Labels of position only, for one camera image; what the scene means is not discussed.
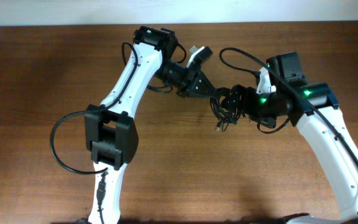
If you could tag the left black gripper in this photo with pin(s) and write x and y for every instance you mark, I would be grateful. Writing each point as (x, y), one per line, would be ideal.
(189, 83)

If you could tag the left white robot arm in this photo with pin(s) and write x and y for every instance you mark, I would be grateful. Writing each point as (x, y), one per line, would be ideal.
(110, 130)

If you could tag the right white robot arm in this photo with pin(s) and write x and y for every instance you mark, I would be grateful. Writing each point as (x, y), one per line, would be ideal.
(283, 90)

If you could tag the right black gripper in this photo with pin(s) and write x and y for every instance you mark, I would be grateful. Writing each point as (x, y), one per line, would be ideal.
(239, 101)

